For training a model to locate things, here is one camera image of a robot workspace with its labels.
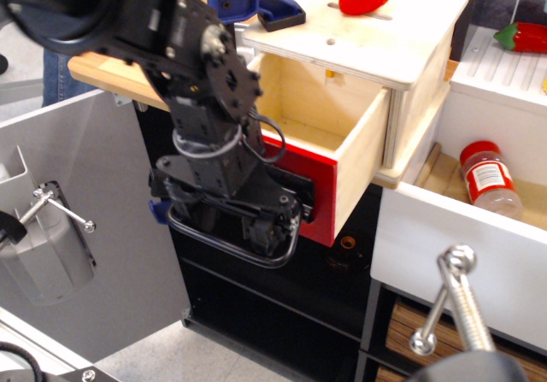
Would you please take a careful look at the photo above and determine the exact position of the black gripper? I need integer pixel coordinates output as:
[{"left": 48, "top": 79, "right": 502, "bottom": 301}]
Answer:
[{"left": 149, "top": 132, "right": 302, "bottom": 256}]

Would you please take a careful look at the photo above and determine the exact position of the black metal drawer handle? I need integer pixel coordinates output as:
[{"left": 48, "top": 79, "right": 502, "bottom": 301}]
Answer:
[{"left": 165, "top": 159, "right": 317, "bottom": 270}]

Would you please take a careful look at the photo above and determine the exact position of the red front wooden drawer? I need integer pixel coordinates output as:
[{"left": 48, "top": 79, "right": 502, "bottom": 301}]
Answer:
[{"left": 249, "top": 53, "right": 391, "bottom": 246}]

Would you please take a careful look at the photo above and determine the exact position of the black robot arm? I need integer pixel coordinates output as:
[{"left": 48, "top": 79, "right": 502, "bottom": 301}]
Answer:
[{"left": 1, "top": 0, "right": 303, "bottom": 267}]

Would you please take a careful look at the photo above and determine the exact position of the white open kitchen drawer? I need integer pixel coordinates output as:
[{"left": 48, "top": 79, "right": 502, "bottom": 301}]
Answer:
[{"left": 371, "top": 92, "right": 546, "bottom": 352}]

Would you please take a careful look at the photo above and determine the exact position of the white wooden box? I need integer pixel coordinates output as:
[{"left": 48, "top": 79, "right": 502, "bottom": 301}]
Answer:
[{"left": 243, "top": 0, "right": 468, "bottom": 188}]

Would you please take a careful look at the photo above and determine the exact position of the black round lid orange knob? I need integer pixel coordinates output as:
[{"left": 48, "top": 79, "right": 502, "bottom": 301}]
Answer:
[{"left": 325, "top": 234, "right": 373, "bottom": 274}]

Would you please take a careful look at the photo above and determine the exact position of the black shelf cabinet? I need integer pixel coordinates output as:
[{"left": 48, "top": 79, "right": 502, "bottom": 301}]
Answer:
[{"left": 134, "top": 99, "right": 385, "bottom": 382}]

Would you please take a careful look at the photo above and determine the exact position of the grey cabinet door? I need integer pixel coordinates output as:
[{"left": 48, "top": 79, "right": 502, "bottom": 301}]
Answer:
[{"left": 1, "top": 91, "right": 189, "bottom": 361}]

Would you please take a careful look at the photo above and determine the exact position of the left silver screw clamp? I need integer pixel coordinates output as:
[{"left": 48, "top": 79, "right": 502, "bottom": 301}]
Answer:
[{"left": 0, "top": 187, "right": 97, "bottom": 255}]

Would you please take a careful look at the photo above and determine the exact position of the silver screw clamp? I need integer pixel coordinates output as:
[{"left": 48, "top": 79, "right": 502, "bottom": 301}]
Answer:
[
  {"left": 408, "top": 244, "right": 528, "bottom": 381},
  {"left": 0, "top": 187, "right": 97, "bottom": 255}
]

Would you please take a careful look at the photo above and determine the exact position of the person in blue jeans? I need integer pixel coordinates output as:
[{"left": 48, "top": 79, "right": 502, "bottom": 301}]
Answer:
[{"left": 42, "top": 49, "right": 97, "bottom": 107}]

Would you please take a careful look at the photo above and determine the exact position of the blue Irwin bar clamp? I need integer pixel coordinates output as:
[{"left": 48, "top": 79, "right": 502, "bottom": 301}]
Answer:
[{"left": 142, "top": 0, "right": 305, "bottom": 224}]

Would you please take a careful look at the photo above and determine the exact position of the red capped spice jar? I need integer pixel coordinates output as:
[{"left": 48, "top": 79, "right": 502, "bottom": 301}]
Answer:
[{"left": 460, "top": 140, "right": 524, "bottom": 220}]

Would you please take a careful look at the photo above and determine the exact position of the right silver screw clamp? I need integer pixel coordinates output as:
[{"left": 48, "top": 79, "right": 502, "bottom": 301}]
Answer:
[{"left": 408, "top": 244, "right": 528, "bottom": 381}]

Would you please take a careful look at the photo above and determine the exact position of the white toy sink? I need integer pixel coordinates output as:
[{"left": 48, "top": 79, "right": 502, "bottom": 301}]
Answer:
[{"left": 450, "top": 27, "right": 546, "bottom": 115}]

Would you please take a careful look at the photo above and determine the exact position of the red toy chili pepper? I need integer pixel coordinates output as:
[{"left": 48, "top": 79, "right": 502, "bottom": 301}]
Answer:
[{"left": 493, "top": 22, "right": 546, "bottom": 54}]

